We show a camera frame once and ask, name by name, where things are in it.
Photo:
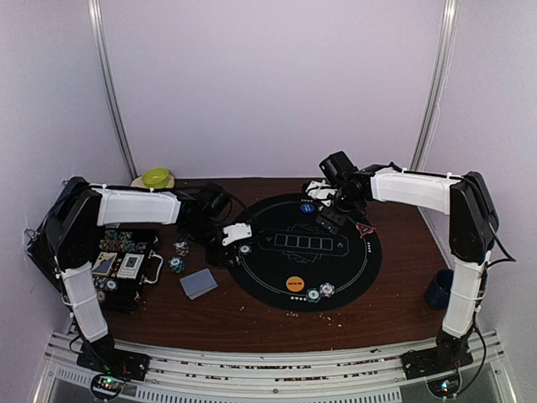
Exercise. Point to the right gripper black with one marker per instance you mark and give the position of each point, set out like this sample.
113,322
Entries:
338,218

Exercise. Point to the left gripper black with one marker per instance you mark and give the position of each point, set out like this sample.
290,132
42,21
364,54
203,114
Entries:
214,259

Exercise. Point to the blue white 10 chip stack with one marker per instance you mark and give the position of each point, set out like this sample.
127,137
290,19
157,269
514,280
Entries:
181,248

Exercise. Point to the blue small blind button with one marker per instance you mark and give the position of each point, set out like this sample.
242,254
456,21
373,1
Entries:
307,208

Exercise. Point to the green blue 50 chip stack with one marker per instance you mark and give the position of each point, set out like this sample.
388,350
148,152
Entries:
177,265

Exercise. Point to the blue white chip bottom mat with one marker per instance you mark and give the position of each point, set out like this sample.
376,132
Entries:
327,290

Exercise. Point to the orange big blind button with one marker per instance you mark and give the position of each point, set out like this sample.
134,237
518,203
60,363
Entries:
295,284

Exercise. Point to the green chip bottom mat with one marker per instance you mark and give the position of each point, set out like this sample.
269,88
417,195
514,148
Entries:
313,296

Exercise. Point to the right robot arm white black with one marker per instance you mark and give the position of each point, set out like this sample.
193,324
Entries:
473,226

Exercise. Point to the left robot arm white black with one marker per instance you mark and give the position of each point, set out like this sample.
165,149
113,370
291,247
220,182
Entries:
124,207

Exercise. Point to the green plastic bowl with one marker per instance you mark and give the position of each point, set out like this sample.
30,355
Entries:
155,175

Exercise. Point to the blue backed card deck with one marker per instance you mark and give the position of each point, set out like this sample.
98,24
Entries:
198,283

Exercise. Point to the round black poker mat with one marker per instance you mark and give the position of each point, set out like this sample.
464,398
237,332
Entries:
287,242

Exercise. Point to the boxed card deck white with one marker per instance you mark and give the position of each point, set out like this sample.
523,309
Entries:
130,266

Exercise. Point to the boxed card deck gold blue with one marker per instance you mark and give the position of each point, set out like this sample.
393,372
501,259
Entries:
104,264

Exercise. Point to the green chip row in case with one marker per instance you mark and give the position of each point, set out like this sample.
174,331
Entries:
107,284

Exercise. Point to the dark blue mug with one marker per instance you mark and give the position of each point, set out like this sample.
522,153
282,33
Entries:
437,294

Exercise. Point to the black poker set case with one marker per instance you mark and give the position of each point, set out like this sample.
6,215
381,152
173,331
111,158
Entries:
119,259

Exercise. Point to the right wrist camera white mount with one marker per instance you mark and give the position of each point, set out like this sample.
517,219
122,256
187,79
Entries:
319,190

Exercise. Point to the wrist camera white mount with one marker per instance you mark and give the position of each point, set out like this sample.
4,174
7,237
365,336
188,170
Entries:
319,190
235,232

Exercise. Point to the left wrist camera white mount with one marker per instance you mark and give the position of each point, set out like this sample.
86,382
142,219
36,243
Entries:
235,232

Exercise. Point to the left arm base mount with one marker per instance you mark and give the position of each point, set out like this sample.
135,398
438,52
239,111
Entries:
102,356

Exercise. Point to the aluminium front rail frame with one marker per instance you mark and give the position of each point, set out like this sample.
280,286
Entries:
374,374

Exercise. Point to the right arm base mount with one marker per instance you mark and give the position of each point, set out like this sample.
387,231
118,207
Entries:
436,361

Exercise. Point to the right aluminium frame post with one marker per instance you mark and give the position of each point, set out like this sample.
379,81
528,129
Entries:
438,81

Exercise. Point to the aluminium frame post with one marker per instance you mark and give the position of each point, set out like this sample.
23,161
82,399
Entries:
97,26
438,81

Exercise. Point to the left aluminium frame post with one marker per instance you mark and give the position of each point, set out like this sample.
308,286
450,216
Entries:
97,26

